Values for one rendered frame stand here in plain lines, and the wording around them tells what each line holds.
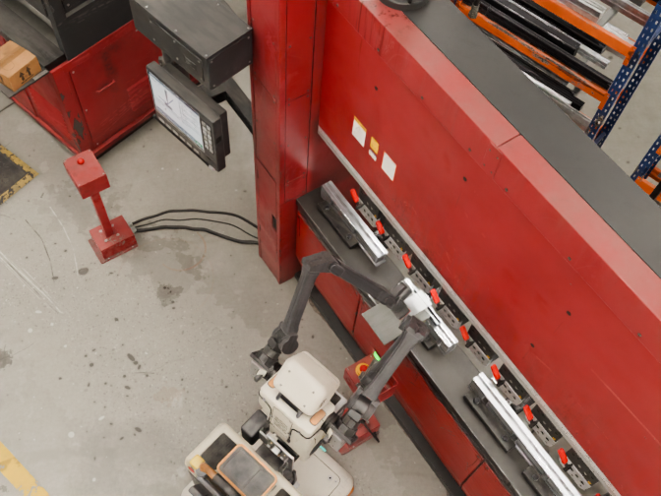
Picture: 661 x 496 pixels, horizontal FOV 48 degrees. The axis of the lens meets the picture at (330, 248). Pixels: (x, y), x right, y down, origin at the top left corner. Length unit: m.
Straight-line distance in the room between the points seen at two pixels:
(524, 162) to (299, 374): 1.18
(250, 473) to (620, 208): 1.84
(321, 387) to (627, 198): 1.29
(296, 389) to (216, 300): 1.75
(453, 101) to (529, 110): 0.24
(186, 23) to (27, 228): 2.31
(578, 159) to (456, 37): 0.60
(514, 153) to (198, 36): 1.37
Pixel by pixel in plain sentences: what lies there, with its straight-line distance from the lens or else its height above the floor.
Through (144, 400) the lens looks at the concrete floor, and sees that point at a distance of 4.37.
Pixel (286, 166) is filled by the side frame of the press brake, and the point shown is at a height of 1.19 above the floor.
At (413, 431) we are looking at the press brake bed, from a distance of 4.26.
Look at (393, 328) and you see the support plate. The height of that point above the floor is 1.00.
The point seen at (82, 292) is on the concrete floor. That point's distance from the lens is 4.71.
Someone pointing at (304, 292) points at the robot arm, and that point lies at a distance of 2.94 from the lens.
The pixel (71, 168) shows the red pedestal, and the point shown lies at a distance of 4.20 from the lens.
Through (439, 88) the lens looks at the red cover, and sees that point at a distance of 2.47.
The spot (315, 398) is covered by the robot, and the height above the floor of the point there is 1.36.
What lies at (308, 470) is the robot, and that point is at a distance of 3.91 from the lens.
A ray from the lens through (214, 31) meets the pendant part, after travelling 3.09.
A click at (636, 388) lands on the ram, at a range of 2.49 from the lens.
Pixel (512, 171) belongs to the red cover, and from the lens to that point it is 2.34.
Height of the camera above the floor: 4.08
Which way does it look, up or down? 60 degrees down
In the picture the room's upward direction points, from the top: 7 degrees clockwise
